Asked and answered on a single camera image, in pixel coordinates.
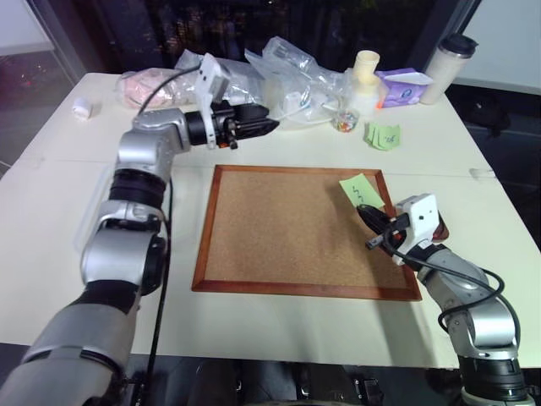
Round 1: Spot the pile of green sticky notes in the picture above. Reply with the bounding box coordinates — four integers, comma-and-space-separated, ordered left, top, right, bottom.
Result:
363, 121, 403, 152

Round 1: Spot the wood framed cork board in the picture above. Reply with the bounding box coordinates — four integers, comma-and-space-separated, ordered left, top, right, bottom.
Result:
191, 164, 423, 303

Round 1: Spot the cream plastic bottle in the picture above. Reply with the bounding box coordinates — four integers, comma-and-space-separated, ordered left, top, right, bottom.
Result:
347, 49, 389, 118

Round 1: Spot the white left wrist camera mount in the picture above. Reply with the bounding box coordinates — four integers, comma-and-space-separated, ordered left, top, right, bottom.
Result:
194, 53, 232, 150

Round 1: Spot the white tumbler with black lid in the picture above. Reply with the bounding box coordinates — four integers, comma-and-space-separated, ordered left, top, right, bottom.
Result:
419, 34, 481, 106

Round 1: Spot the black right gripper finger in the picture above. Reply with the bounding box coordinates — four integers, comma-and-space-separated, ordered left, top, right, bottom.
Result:
359, 211, 385, 236
357, 204, 389, 223

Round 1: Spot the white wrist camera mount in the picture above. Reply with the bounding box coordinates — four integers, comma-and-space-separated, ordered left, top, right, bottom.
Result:
194, 53, 232, 150
394, 193, 439, 266

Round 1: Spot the red-brown tray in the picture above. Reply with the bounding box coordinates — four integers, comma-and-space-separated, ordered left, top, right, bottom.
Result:
429, 212, 451, 243

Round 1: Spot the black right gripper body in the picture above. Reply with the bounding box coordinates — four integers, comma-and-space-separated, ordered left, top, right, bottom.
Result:
370, 213, 410, 255

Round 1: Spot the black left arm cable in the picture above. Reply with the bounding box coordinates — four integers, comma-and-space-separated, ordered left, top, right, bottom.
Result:
138, 65, 202, 406

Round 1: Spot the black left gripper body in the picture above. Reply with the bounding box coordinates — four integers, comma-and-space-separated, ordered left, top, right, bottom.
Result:
210, 103, 251, 151

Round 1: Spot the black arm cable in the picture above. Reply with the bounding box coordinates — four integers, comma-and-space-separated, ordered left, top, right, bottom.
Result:
365, 215, 520, 352
138, 65, 202, 406

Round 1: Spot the large clear plastic bag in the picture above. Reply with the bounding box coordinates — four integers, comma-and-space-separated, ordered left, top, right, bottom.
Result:
243, 36, 354, 131

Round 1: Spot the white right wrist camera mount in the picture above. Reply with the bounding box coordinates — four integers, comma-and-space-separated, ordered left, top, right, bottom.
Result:
394, 193, 439, 266

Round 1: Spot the purple tissue pack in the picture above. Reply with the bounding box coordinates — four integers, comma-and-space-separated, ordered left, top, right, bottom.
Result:
374, 69, 434, 110

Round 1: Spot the pink stuff in plastic bag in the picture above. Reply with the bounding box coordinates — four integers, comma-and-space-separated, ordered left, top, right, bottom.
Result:
115, 69, 199, 112

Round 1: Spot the clear cup of coloured pushpins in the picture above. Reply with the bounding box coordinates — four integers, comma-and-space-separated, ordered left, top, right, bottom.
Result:
331, 107, 361, 134

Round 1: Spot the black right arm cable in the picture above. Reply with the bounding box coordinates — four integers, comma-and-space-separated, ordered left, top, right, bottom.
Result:
365, 215, 520, 352

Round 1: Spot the crumpled clear plastic bag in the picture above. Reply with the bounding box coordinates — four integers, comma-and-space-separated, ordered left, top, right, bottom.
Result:
173, 49, 265, 109

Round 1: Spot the green sticky note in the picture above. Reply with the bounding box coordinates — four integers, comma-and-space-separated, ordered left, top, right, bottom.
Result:
338, 172, 387, 211

